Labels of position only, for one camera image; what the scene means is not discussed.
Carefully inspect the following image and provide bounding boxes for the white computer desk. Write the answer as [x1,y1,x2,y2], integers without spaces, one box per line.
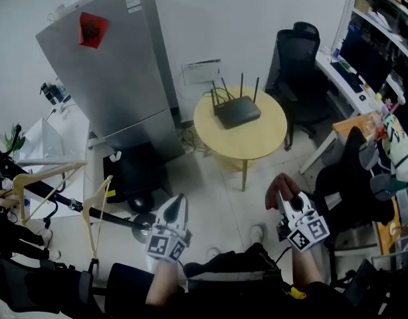
[298,50,407,175]

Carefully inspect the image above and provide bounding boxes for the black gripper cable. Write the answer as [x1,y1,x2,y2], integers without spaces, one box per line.
[275,246,293,265]

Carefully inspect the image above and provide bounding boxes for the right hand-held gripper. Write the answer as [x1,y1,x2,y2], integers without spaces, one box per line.
[276,191,331,253]

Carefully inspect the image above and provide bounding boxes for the silver refrigerator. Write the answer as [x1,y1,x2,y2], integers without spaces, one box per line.
[35,0,187,161]

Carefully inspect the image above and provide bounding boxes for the black router with antennas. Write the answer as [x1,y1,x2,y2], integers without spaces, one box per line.
[210,72,262,130]

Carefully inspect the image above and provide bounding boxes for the black chair with jacket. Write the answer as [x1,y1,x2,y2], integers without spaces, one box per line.
[315,126,396,278]

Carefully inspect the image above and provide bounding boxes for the white storage shelf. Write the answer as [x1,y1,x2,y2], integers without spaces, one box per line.
[335,0,408,69]

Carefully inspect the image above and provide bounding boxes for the wooden clothes hanger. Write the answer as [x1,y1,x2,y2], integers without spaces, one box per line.
[13,161,88,225]
[81,174,114,261]

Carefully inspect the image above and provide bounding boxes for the person's left forearm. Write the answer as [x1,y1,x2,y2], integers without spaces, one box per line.
[146,259,180,307]

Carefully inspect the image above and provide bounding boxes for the grey cap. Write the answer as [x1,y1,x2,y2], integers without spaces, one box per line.
[369,173,407,201]

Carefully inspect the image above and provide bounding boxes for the person's black clothing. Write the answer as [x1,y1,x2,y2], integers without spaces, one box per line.
[183,243,354,319]

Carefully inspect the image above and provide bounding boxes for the red paper decoration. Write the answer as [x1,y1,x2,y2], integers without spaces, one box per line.
[78,11,109,49]

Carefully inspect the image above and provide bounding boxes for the black mesh office chair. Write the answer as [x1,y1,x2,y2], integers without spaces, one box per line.
[265,21,334,151]

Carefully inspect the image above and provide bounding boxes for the black box with white logo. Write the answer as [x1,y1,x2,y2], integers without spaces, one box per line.
[102,141,173,205]

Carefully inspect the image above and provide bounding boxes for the orange wooden desk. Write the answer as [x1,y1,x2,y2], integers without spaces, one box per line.
[332,111,404,255]

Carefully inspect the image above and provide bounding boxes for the black keyboard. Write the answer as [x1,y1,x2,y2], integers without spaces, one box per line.
[330,61,363,94]

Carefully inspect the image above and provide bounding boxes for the white wall cable box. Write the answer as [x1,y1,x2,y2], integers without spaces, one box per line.
[181,58,222,86]

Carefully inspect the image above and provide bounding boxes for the black computer monitor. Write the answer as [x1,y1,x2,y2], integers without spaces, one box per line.
[338,28,394,92]

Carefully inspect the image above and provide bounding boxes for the round wooden side table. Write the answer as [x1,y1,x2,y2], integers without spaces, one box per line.
[193,85,288,192]

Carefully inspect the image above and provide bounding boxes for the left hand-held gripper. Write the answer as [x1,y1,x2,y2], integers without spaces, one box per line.
[144,193,193,264]

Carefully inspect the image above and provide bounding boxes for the person's right white shoe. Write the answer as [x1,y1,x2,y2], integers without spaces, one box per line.
[249,224,266,245]

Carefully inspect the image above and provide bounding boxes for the black swivel chair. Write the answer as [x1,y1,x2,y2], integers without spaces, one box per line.
[0,253,94,315]

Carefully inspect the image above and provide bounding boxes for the green potted plant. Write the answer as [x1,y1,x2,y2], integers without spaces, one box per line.
[4,123,26,152]

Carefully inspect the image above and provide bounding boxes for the brown knitted cloth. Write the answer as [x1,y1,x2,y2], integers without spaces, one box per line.
[265,173,302,211]

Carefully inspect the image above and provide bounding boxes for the person's right forearm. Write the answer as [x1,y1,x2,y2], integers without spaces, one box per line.
[292,244,324,287]

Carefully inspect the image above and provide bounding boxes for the white green patterned plush toy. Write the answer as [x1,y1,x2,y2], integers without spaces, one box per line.
[381,114,408,182]

